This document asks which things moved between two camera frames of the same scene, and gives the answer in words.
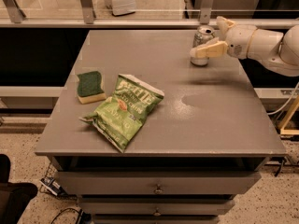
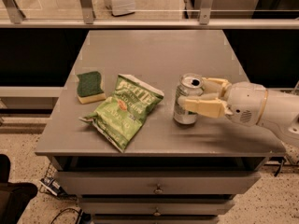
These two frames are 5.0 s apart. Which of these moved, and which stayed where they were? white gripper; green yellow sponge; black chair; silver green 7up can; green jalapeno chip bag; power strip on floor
Moved: white gripper; silver green 7up can
Stayed: power strip on floor; green yellow sponge; green jalapeno chip bag; black chair
